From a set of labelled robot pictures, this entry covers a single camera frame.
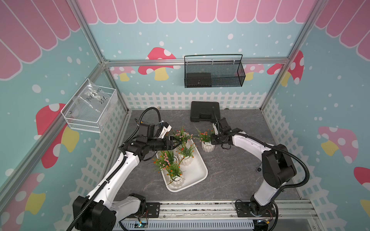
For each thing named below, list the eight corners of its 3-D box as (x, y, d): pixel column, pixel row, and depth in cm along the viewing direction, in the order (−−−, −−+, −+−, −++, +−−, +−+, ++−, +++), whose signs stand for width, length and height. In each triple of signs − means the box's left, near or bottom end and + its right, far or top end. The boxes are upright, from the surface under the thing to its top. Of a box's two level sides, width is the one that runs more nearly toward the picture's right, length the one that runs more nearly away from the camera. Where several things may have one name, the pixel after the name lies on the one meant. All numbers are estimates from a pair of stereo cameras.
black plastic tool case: (190, 123, 114) (190, 117, 109) (190, 106, 126) (190, 101, 121) (220, 123, 114) (221, 117, 109) (217, 106, 126) (218, 101, 121)
